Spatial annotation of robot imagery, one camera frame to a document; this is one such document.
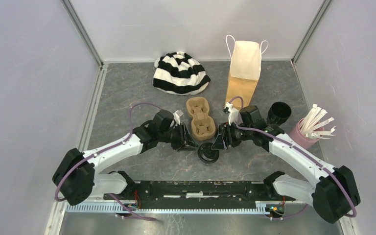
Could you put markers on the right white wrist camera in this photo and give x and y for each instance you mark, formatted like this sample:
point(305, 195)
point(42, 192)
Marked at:
point(233, 113)

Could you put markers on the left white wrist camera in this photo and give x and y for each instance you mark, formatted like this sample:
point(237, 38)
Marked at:
point(177, 116)

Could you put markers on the white wrapped straws bundle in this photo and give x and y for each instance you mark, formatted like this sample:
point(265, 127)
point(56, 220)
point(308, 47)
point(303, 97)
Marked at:
point(312, 125)

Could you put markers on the left aluminium frame post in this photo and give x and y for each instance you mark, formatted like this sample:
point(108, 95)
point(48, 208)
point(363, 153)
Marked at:
point(82, 31)

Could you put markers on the black white striped cloth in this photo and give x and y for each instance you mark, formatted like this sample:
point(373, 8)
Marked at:
point(180, 74)

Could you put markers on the pink straw holder cup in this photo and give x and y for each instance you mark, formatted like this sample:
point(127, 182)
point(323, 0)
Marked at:
point(296, 135)

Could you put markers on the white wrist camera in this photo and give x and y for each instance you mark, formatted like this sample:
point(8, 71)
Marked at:
point(177, 116)
point(233, 113)

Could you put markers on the aluminium frame post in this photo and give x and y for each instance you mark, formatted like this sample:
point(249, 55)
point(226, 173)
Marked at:
point(311, 30)
point(82, 31)

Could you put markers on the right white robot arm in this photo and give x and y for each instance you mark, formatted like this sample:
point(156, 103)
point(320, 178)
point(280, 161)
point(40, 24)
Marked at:
point(332, 191)

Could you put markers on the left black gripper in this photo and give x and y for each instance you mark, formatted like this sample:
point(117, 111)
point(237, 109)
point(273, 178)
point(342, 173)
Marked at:
point(184, 137)

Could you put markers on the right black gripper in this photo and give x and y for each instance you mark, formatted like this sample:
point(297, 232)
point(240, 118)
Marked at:
point(224, 137)

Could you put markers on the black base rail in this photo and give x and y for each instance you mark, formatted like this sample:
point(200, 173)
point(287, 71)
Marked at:
point(200, 194)

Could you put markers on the brown paper bag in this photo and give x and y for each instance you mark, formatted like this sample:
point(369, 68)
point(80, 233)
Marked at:
point(244, 72)

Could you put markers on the right aluminium frame post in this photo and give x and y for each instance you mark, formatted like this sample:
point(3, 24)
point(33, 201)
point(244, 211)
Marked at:
point(311, 30)

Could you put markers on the brown cardboard cup carrier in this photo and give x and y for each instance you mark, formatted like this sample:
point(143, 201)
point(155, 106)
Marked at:
point(202, 125)

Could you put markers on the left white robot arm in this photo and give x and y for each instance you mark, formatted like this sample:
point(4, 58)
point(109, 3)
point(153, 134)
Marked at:
point(80, 174)

